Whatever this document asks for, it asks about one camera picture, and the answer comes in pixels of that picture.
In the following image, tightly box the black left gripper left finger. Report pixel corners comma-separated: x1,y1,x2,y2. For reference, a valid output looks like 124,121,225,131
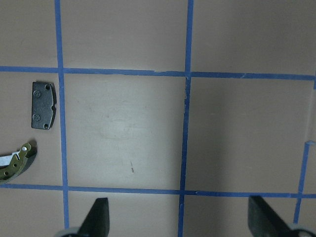
78,197,109,237

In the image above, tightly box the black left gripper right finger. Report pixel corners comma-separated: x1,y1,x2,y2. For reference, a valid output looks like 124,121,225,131
248,196,292,237

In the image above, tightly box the olive green brake shoe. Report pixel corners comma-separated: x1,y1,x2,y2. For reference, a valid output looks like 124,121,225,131
0,143,37,185

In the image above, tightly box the dark grey brake pad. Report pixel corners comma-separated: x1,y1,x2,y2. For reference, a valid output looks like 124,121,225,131
31,81,57,130

